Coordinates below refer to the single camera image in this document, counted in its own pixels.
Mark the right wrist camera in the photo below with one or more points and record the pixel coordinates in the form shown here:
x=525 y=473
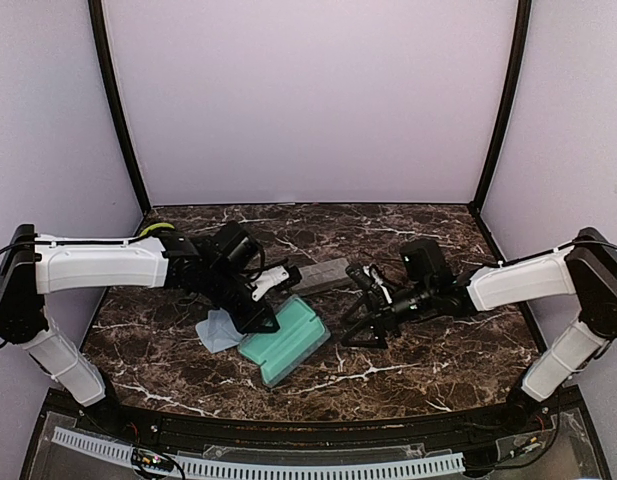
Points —
x=425 y=266

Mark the black front rail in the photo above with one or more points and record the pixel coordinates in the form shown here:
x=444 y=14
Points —
x=173 y=432

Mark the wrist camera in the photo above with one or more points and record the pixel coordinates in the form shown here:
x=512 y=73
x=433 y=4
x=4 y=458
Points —
x=425 y=266
x=241 y=260

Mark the right black frame post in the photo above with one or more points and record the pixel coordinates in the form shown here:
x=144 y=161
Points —
x=505 y=107

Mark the black frame post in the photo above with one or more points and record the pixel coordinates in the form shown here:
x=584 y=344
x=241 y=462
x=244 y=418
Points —
x=114 y=101
x=505 y=107

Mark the white slotted cable duct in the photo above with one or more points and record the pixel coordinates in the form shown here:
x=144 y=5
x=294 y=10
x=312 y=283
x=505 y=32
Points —
x=222 y=462

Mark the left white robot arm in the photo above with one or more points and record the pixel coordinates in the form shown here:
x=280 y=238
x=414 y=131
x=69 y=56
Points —
x=34 y=266

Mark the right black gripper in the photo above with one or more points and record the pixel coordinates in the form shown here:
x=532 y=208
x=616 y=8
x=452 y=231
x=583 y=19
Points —
x=384 y=317

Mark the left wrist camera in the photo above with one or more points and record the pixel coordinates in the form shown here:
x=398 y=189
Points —
x=241 y=260

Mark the blue cleaning cloth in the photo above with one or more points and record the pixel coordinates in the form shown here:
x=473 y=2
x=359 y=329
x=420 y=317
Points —
x=217 y=332

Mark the teal glasses case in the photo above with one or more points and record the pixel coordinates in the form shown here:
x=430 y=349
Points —
x=301 y=332
x=322 y=277

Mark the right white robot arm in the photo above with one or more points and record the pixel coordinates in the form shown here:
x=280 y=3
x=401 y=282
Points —
x=585 y=267

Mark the green bowl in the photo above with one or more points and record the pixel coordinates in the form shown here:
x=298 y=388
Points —
x=156 y=227

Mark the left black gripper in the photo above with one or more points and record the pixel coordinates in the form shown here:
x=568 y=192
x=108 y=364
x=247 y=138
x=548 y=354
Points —
x=247 y=323

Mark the left black frame post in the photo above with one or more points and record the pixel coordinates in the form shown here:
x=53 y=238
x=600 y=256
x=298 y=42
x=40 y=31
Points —
x=114 y=101

